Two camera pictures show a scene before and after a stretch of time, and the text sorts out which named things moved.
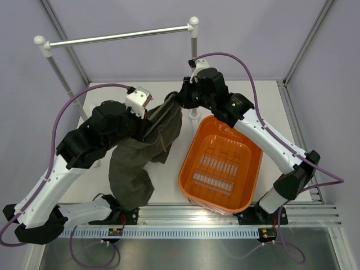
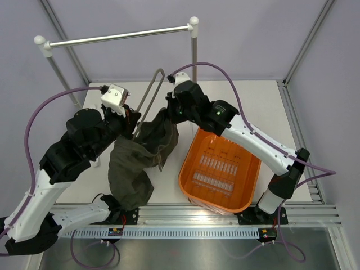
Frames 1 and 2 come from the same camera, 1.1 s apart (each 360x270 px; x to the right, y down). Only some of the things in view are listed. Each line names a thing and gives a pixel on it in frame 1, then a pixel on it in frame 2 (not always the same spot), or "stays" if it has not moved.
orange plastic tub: [220, 167] stays
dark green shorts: [129, 178] stays
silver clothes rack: [193, 27] stays
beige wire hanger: [162, 116] -> [152, 101]
